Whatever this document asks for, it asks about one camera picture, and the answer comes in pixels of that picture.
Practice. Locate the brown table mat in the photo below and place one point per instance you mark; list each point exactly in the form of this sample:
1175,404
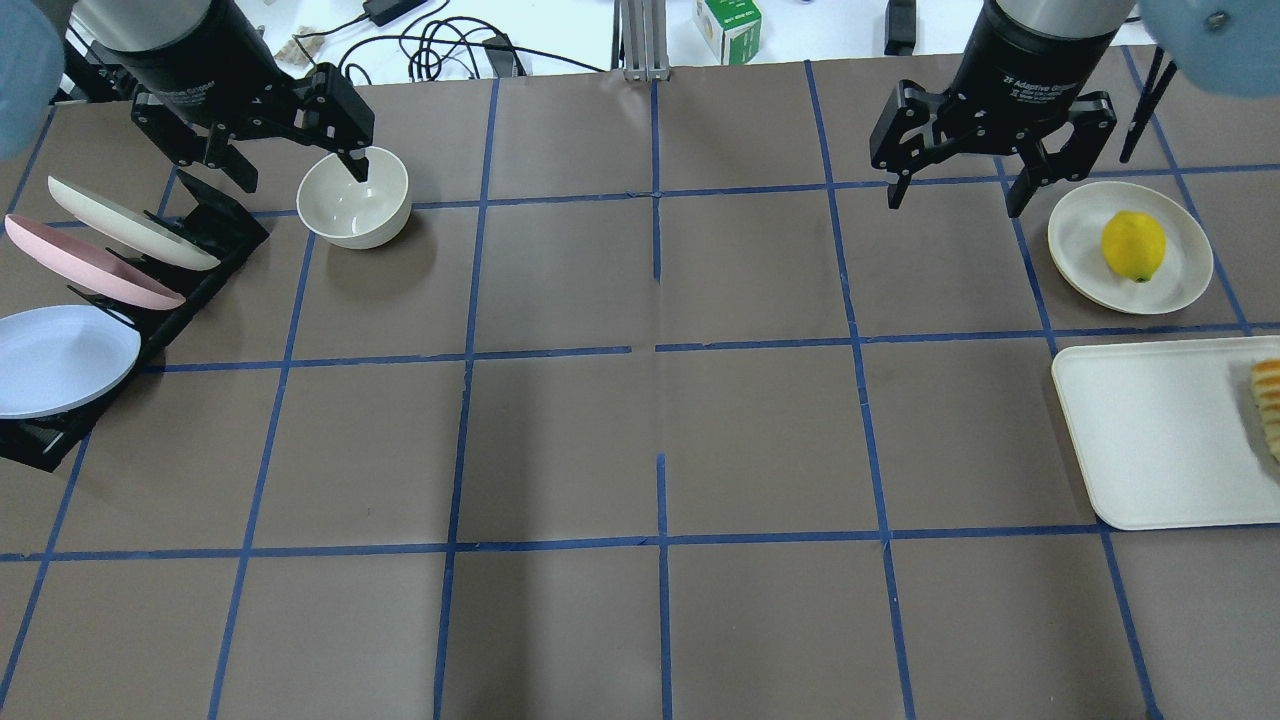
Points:
653,410

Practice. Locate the yellow lemon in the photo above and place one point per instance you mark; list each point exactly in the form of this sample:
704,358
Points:
1133,245

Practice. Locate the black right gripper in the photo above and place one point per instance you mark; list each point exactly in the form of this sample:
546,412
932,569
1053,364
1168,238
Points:
1040,55

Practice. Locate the sliced yellow bread loaf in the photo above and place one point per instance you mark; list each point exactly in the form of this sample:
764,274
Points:
1265,397

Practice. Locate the cream round plate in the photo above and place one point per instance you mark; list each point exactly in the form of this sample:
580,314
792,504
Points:
1073,236

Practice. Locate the green white carton box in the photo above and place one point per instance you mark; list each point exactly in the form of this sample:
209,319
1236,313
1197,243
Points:
732,29

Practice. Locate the black power adapter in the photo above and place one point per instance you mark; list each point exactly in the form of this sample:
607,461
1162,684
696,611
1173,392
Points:
384,12

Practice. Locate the aluminium frame post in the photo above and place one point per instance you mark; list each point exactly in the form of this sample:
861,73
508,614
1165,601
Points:
640,40

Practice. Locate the cream plate in rack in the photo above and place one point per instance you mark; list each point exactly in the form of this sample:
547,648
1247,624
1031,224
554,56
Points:
130,228

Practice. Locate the pink plate in rack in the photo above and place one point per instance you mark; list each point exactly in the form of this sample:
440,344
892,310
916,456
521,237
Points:
89,266

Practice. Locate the white rectangular tray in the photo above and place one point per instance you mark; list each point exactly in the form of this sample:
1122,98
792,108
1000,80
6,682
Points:
1166,433

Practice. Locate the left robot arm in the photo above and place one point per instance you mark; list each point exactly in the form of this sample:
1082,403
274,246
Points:
33,65

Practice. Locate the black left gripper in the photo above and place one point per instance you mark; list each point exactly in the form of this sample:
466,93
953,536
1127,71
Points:
172,62

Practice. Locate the light blue plate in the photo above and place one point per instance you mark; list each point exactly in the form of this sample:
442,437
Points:
59,357

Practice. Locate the black dish rack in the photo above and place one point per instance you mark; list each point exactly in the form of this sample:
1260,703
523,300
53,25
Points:
218,224

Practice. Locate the cream ceramic bowl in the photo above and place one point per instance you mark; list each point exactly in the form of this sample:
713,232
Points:
351,214

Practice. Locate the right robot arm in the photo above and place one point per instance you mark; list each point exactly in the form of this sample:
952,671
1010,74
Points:
1222,47

